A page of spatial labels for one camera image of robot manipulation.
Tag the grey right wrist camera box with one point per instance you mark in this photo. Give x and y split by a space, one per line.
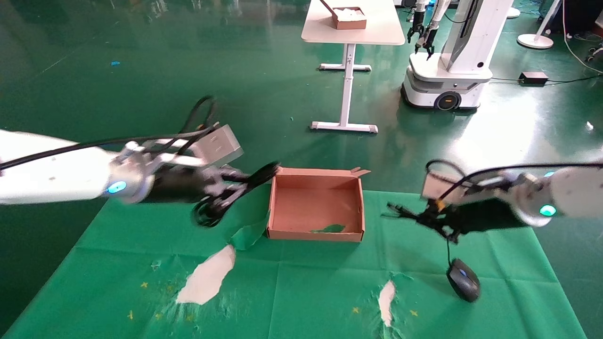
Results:
440 186

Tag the small brown cardboard box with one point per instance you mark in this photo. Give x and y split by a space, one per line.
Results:
349 22

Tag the white round floor stand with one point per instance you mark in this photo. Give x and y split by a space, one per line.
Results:
534 41

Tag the white packing material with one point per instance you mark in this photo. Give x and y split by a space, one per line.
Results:
349 13

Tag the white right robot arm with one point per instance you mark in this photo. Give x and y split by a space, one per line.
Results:
574 190

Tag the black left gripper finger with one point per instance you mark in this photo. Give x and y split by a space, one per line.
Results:
226 197
233 177

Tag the green tablecloth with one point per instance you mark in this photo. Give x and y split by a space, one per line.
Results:
292 282

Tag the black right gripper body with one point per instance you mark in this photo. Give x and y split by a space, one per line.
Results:
490 216

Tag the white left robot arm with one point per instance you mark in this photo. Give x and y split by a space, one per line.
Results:
61 174

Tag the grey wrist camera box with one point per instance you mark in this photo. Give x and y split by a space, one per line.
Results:
216 146
440 186

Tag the black power adapter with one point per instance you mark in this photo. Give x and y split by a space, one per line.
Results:
533 77

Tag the open brown cardboard box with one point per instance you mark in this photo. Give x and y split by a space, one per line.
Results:
315 212

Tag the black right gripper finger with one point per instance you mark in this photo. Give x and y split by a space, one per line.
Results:
419 214
445 230

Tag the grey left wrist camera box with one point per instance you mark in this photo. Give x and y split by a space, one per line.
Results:
216 146

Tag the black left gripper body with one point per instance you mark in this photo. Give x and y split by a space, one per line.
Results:
174 186

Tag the white pedestal table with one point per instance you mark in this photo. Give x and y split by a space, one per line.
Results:
353 33

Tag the white wheeled idle robot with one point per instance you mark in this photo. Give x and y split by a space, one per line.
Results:
461 66

